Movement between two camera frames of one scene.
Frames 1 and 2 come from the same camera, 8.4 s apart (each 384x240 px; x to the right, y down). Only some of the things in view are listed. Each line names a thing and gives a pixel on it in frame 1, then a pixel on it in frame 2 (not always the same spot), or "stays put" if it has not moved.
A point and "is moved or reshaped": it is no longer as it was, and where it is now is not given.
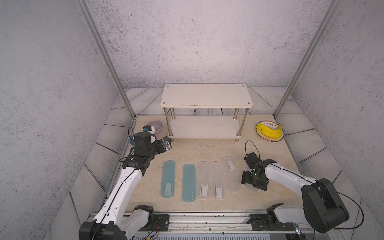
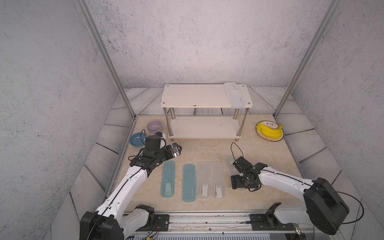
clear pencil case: [217, 180] stays put
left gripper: [162, 148] -> [170, 154]
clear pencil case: [251, 188] is moved or reshaped
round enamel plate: [271, 125] stays put
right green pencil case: [189, 183] stays put
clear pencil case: [203, 180] stays put
